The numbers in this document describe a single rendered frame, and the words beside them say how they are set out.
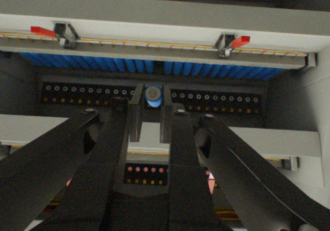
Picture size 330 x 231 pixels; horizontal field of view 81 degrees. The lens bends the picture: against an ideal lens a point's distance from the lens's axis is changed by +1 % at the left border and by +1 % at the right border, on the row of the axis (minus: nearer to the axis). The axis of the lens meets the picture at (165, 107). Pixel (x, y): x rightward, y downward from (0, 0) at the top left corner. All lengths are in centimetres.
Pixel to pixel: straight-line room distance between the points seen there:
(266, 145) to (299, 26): 20
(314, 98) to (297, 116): 5
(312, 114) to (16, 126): 53
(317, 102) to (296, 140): 8
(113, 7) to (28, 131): 25
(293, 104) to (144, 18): 35
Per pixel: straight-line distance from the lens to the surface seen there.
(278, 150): 39
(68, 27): 37
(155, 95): 20
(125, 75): 47
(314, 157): 45
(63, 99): 52
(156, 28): 33
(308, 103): 46
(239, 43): 29
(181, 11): 34
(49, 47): 41
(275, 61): 41
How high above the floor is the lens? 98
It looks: 9 degrees up
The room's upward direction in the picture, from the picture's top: 177 degrees counter-clockwise
